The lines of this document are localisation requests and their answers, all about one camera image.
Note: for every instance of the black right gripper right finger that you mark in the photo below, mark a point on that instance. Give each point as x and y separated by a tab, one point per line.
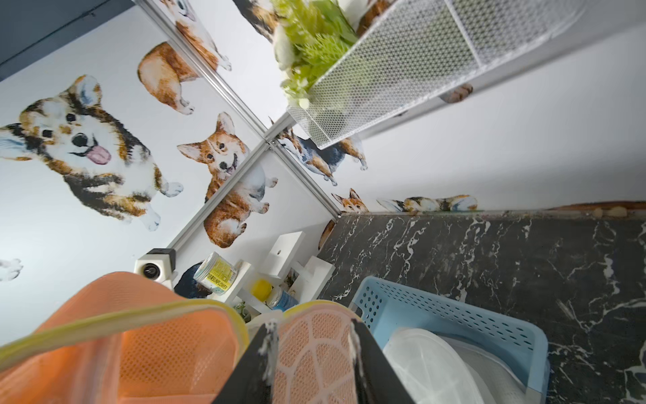
374	378

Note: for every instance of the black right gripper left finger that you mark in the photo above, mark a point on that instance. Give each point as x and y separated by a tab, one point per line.
252	380

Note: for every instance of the light blue perforated plastic basket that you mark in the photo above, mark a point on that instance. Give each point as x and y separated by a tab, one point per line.
387	306

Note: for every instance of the yellow small object on shelf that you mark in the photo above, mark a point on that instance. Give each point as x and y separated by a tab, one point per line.
262	290

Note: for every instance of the green labelled round jar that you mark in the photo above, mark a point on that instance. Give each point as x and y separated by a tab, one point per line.
216	274

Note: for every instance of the white tiered wooden shelf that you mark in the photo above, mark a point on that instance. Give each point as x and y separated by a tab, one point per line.
279	264

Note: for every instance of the green artificial fern plant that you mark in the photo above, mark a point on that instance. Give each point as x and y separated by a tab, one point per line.
311	37

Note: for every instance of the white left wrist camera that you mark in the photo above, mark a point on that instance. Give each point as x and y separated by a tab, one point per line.
157	265

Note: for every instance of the white wire wall basket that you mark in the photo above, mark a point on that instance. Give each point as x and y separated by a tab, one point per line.
418	50

